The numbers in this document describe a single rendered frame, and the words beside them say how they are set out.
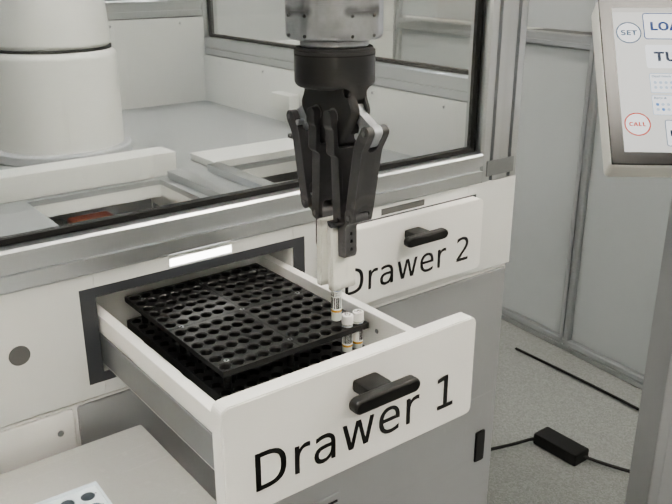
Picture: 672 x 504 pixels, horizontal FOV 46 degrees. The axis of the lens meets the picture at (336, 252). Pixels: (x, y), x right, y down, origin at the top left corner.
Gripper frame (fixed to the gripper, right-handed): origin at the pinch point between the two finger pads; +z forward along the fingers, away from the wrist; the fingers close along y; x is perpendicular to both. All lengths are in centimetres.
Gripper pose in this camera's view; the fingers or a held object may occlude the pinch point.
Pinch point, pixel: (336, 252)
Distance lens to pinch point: 79.6
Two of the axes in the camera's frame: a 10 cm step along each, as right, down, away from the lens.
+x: 7.9, -2.1, 5.7
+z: 0.1, 9.4, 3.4
